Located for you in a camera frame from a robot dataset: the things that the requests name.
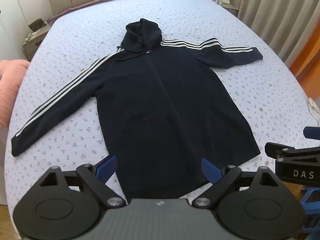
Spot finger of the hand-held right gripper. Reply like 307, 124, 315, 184
265, 142, 320, 159
303, 127, 320, 139

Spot pink cushion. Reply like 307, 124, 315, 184
0, 59, 30, 128

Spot small beige nightstand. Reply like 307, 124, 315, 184
220, 2, 240, 18

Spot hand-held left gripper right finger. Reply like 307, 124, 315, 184
191, 158, 284, 208

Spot navy hoodie with white stripes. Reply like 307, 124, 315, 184
11, 18, 264, 200

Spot beige curtain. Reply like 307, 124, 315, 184
229, 0, 320, 68

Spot bed with dotted white sheet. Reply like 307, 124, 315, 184
4, 0, 320, 220

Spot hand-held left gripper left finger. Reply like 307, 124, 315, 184
40, 155, 124, 208

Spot white cables on nightstand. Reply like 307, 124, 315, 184
24, 31, 38, 42

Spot orange cabinet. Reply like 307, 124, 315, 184
289, 41, 320, 98

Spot white wardrobe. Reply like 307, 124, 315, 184
0, 0, 48, 63

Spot blue plastic stool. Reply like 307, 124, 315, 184
300, 186, 320, 230

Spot white crumpled cloth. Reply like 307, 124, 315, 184
307, 97, 320, 125

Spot grey nightstand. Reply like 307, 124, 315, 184
23, 21, 50, 62

